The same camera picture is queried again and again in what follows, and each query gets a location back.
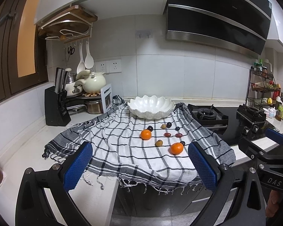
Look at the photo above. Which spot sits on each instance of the white wall socket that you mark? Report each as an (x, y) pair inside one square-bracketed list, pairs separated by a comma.
[(110, 66)]

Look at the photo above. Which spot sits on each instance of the white spatula spoon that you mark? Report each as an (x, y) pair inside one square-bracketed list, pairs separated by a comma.
[(89, 61)]

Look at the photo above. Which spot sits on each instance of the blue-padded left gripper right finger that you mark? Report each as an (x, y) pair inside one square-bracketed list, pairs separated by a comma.
[(248, 204)]

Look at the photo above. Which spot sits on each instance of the dark grape back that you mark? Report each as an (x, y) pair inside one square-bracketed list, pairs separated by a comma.
[(169, 124)]

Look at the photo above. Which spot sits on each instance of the tan longan fruit front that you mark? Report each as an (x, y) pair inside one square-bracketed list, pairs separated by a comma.
[(159, 143)]

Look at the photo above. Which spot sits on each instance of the black gas stove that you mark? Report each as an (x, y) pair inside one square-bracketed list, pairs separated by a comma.
[(232, 123)]

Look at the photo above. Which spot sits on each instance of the black range hood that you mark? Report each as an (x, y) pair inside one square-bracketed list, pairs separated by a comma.
[(238, 25)]

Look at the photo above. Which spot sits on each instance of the brown window frame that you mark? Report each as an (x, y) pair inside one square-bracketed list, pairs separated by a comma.
[(23, 62)]

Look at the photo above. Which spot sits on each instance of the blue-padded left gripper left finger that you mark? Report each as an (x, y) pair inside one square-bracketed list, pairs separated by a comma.
[(33, 208)]

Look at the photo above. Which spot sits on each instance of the checkered white black cloth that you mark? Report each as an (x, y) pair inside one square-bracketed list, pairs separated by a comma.
[(119, 152)]

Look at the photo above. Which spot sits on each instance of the white scalloped ceramic bowl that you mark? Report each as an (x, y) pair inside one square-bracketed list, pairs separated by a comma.
[(151, 107)]

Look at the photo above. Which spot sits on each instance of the tan longan fruit back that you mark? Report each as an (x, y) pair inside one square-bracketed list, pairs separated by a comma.
[(163, 126)]

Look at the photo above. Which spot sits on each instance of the steel pot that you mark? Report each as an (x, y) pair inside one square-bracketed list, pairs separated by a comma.
[(94, 107)]

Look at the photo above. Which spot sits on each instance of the wall hook strip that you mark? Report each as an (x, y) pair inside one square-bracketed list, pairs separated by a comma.
[(143, 34)]

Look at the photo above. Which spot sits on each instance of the black knife block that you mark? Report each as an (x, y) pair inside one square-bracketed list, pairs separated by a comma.
[(56, 113)]

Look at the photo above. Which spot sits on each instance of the white framed stand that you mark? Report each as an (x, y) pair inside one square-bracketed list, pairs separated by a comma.
[(106, 97)]

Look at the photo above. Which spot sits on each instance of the dark grape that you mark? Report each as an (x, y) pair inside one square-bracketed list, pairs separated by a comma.
[(169, 124), (150, 128)]

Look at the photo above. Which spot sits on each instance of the red cherry tomato right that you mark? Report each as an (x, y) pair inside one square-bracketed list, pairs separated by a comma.
[(178, 135)]

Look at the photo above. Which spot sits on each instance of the wooden cutting board rack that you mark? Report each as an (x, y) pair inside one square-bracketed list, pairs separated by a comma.
[(71, 24)]

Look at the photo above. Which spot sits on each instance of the white ladle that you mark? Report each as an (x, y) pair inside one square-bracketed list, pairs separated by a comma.
[(81, 64)]

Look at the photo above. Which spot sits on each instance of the person's right hand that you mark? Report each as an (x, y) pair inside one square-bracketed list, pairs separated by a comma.
[(274, 199)]

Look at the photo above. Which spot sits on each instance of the orange mandarin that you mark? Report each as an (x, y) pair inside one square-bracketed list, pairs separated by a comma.
[(176, 148), (146, 134)]

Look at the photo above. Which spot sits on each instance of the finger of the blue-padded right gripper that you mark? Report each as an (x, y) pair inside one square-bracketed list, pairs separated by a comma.
[(274, 136)]

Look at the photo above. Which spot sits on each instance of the black scissors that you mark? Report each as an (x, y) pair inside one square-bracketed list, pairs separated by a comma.
[(71, 50)]

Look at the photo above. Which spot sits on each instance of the cream ceramic pot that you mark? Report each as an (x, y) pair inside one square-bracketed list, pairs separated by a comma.
[(92, 82)]

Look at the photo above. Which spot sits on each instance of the black spice rack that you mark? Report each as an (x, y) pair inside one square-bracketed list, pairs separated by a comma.
[(262, 89)]

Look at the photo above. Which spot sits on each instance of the tan longan fruit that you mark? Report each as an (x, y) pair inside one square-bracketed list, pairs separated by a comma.
[(163, 126), (159, 143)]

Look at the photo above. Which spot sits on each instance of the yellow oil bottle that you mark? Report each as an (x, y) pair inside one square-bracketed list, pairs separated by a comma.
[(279, 114)]

